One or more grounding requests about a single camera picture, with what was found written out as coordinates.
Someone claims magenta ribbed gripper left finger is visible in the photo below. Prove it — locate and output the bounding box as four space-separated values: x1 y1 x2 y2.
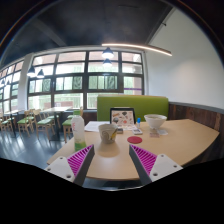
45 145 95 186

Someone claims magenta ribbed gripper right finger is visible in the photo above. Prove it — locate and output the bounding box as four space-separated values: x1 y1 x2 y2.
129 144 182 186

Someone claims white plastic water bottle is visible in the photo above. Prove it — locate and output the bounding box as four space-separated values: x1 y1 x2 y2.
71 115 86 151

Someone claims small pink white card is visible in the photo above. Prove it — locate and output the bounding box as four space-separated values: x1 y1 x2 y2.
150 132 160 138

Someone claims red round coaster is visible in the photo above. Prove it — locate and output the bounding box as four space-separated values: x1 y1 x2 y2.
127 136 142 144

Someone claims white card on table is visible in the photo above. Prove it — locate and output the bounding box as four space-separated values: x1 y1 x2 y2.
157 129 168 135

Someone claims white paper sheet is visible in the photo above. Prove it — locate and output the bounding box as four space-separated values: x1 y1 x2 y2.
84 121 108 132

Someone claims white ceramic bowl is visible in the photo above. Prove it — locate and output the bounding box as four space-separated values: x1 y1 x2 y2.
144 114 167 129

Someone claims small blue capped bottle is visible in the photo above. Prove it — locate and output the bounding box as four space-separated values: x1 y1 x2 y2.
136 118 141 128

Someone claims white patterned paper cup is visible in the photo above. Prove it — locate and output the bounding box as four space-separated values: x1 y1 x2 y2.
98 124 118 144

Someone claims wooden chair green seat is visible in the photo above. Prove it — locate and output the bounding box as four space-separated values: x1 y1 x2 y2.
34 110 54 139
17 110 34 135

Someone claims tablet with sticker cover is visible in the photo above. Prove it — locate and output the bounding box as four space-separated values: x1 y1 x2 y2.
110 107 136 130

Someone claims wooden dining table background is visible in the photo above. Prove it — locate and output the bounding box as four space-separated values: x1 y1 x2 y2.
43 106 71 141

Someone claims green upholstered booth sofa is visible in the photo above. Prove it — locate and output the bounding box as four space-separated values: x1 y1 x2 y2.
97 94 169 121

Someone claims wooden chair green seat far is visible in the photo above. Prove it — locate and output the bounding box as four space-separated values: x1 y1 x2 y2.
17 110 34 135

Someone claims large grid window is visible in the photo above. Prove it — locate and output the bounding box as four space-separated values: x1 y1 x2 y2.
28 50 144 110

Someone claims black pendant lamp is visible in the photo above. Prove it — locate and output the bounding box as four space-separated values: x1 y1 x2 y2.
27 66 36 77
103 59 112 66
102 47 114 59
37 69 45 79

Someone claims black pendant lamp far left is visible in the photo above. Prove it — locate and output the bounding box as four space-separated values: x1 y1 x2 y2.
27 66 36 77

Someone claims black pendant lamp rear centre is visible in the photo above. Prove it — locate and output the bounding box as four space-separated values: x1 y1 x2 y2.
103 59 112 66

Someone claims long linear ceiling light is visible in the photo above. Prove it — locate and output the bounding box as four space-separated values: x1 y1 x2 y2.
102 43 172 56

